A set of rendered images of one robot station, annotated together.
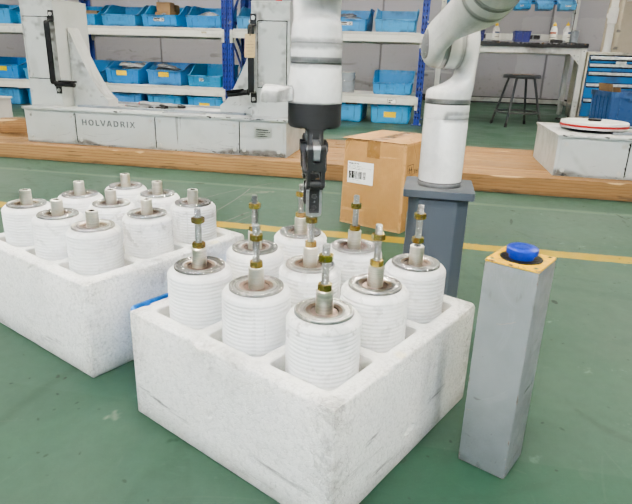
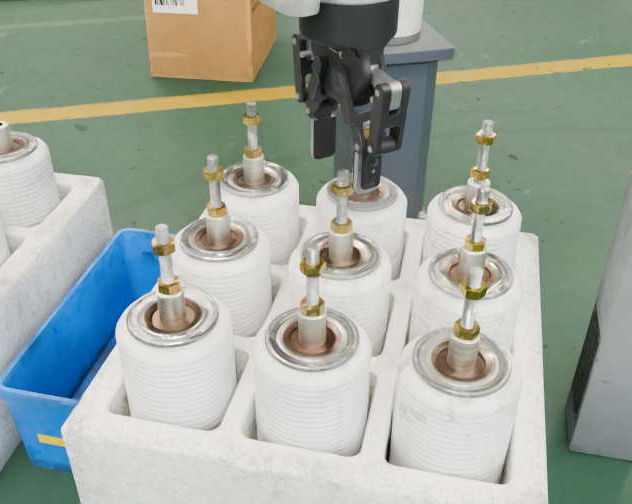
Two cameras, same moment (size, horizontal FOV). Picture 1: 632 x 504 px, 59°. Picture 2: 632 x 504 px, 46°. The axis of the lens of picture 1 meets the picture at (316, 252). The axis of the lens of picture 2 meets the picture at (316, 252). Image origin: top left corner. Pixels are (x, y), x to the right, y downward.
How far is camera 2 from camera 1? 0.42 m
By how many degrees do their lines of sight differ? 28
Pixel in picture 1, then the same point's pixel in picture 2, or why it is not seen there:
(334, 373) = (500, 450)
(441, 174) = (401, 22)
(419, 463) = not seen: hidden behind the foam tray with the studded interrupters
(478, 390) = (610, 372)
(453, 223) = (423, 94)
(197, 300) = (199, 382)
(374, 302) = (496, 310)
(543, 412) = not seen: hidden behind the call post
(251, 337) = (334, 426)
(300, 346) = (454, 434)
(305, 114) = (357, 23)
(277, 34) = not seen: outside the picture
